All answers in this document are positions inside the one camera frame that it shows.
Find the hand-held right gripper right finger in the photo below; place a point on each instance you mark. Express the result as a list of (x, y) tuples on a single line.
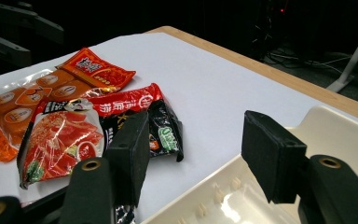
[(270, 152)]

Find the red white-lettered packet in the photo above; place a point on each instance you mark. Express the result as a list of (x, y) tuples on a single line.
[(121, 101)]

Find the white table mat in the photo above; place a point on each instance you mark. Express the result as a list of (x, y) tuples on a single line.
[(205, 87)]

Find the black green-label packet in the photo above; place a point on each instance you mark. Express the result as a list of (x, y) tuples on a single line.
[(164, 130)]

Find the white metal stand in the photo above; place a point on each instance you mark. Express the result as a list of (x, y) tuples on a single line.
[(352, 62)]

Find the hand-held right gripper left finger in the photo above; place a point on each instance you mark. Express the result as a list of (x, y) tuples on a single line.
[(127, 155)]

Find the large orange clear seasoning packet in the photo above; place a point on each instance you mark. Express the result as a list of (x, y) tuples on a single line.
[(28, 99)]

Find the black metal stand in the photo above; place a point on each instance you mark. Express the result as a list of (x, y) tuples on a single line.
[(40, 25)]

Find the cream plastic basket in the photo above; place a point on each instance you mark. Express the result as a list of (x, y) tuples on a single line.
[(329, 137)]

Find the red meat picture packet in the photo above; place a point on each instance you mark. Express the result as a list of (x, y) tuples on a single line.
[(59, 140)]

